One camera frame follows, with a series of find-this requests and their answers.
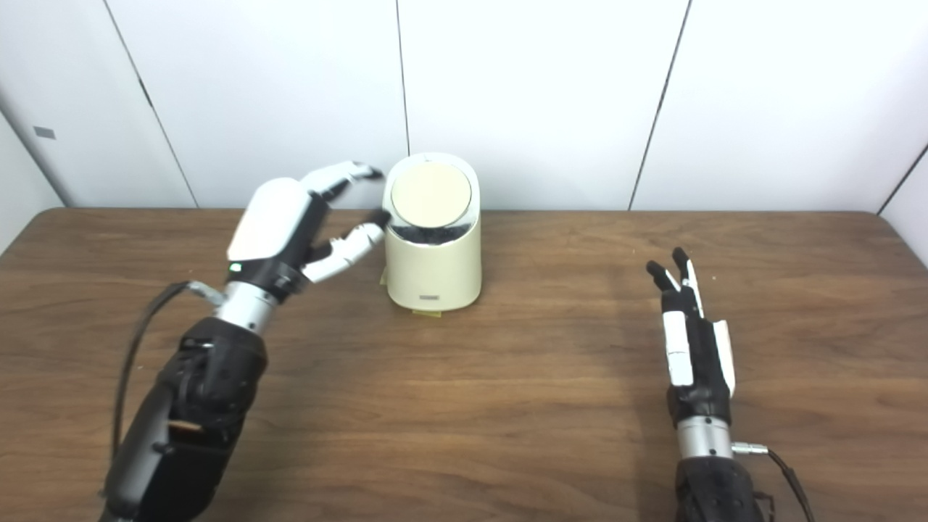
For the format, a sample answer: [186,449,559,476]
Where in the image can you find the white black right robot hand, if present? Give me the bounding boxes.
[645,247,737,428]

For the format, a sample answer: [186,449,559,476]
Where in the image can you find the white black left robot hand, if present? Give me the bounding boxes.
[226,161,392,302]

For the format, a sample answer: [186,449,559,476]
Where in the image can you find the cream round bin lid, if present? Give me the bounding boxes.
[391,162,473,228]

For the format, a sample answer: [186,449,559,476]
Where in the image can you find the cream-colored round bin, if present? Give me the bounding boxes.
[382,152,483,314]

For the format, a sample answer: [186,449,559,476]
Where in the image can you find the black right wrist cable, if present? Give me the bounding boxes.
[732,441,816,522]

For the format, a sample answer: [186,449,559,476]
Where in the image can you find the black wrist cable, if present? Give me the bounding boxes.
[732,441,816,522]
[109,281,225,465]

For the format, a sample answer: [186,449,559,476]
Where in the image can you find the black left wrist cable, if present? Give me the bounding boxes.
[109,281,225,465]

